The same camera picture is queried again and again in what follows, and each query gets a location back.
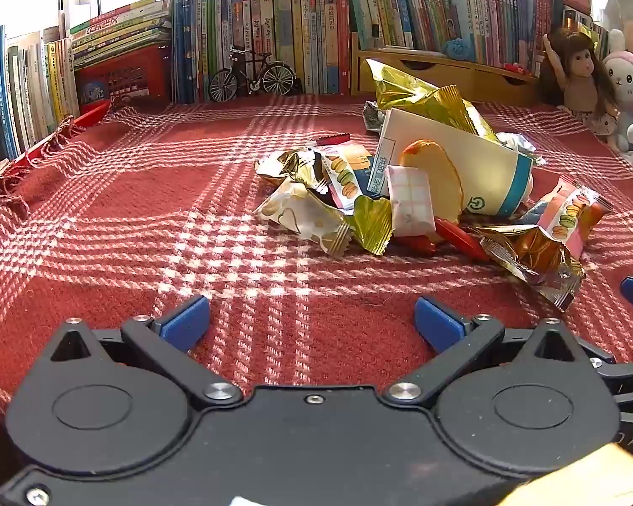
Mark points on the row of pale-spined books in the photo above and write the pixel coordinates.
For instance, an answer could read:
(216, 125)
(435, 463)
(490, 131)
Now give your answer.
(31, 95)

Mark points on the row of small books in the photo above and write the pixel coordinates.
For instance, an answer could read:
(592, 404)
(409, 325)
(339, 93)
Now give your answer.
(585, 26)

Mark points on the pink grid snack wrapper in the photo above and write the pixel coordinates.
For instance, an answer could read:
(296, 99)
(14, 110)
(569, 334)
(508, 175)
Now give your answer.
(411, 200)

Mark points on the small gold foil wrapper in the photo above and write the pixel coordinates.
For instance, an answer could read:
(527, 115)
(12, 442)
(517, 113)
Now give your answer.
(372, 224)

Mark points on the wooden drawer organizer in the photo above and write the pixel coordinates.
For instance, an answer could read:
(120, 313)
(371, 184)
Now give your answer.
(443, 76)

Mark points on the white gold snack wrapper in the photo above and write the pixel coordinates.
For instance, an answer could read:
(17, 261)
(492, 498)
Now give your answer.
(295, 213)

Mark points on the white pink bunny plush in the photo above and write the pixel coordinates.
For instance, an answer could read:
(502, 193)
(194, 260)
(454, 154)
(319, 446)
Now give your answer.
(627, 76)

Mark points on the red plastic crate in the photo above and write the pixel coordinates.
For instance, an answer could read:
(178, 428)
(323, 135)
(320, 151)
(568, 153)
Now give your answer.
(121, 81)

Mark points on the large gold foil wrapper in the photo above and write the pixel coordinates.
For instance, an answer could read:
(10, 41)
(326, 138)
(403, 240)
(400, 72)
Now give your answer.
(416, 92)

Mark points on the red snack wrapper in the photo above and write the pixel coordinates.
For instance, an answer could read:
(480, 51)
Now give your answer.
(459, 237)

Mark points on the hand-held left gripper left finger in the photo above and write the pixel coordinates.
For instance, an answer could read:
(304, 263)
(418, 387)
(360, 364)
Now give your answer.
(184, 321)

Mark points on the orange slice toy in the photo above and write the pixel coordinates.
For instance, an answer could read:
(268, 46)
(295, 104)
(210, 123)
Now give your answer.
(438, 179)

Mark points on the row of tall picture books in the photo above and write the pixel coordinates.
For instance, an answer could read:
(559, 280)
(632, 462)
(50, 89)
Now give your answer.
(295, 26)

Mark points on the row of leaning paperback books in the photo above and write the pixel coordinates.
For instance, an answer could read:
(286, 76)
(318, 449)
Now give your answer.
(427, 5)

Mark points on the small red trinket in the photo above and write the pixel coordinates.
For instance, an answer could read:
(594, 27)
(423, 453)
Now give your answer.
(517, 67)

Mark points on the miniature black bicycle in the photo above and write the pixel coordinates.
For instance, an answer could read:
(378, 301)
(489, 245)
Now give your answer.
(253, 76)

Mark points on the blue white packet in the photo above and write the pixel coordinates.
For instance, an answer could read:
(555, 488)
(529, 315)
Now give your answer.
(382, 176)

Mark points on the long-haired doll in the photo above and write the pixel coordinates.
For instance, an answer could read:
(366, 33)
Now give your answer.
(577, 79)

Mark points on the green white wrapper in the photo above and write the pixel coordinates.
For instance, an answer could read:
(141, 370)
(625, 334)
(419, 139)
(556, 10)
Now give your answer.
(522, 146)

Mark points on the white paper cup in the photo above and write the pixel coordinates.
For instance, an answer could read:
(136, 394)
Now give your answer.
(485, 168)

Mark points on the dark silver snack wrapper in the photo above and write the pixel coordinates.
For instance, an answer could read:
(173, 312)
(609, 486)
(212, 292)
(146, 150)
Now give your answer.
(373, 116)

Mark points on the blue yarn flower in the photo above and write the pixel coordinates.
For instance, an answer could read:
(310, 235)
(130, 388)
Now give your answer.
(456, 48)

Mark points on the stack of flat-lying books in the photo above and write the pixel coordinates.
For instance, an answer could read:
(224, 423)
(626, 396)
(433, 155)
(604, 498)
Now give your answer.
(121, 26)

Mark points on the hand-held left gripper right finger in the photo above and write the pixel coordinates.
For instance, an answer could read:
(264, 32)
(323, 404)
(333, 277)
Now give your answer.
(438, 324)

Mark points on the red wrapper strip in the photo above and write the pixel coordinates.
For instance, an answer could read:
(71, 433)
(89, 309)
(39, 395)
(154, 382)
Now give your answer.
(333, 139)

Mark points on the orange silver snack wrapper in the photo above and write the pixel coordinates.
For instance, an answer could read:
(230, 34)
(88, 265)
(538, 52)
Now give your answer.
(533, 258)

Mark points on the gold striped snack wrapper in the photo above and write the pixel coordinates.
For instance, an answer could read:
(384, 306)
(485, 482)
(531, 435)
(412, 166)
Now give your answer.
(285, 166)

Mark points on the red plaid blanket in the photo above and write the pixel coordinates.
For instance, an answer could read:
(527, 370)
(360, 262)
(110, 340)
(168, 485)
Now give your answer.
(137, 232)

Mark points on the macaron print snack wrapper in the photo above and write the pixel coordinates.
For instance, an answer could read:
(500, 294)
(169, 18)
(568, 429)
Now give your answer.
(343, 176)
(569, 216)

